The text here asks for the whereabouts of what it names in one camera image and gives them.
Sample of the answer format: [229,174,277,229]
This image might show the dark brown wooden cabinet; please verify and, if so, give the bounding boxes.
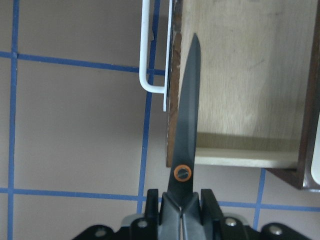
[265,1,320,193]

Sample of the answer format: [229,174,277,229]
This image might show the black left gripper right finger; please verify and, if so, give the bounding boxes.
[198,189,225,240]

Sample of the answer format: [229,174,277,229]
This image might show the light wooden drawer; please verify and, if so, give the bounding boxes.
[138,0,313,169]

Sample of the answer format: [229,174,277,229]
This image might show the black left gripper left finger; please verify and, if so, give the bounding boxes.
[142,189,165,240]

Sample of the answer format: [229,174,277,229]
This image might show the grey orange-handled scissors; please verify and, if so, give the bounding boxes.
[158,34,201,240]

